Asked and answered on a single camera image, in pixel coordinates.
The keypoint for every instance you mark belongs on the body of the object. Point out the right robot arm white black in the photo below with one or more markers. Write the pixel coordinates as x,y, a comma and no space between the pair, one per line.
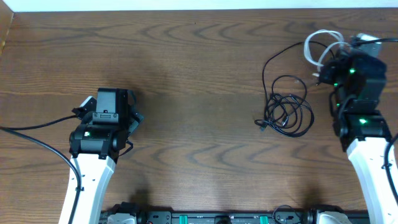
368,143

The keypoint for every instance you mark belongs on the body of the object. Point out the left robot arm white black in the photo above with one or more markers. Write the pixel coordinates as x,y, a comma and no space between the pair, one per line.
95,150

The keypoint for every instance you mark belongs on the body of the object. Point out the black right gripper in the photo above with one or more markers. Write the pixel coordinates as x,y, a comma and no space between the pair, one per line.
325,73

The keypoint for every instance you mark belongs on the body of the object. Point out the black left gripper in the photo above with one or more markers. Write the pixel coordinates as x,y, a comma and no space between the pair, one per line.
137,118

